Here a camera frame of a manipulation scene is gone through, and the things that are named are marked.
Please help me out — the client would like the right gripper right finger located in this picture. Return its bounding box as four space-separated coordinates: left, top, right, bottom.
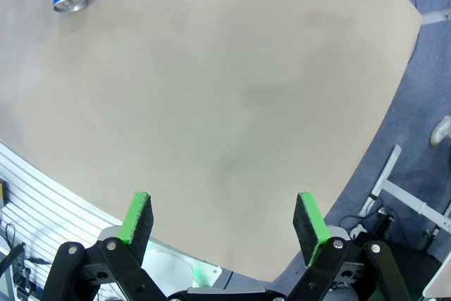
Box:
287 192 412 301

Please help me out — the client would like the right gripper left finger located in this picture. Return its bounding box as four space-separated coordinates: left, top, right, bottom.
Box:
44 191 166 301

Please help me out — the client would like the white side table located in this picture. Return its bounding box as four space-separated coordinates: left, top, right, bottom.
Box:
358 144 451 301

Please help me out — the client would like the grey sneaker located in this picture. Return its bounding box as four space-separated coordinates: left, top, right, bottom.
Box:
429 115 451 147

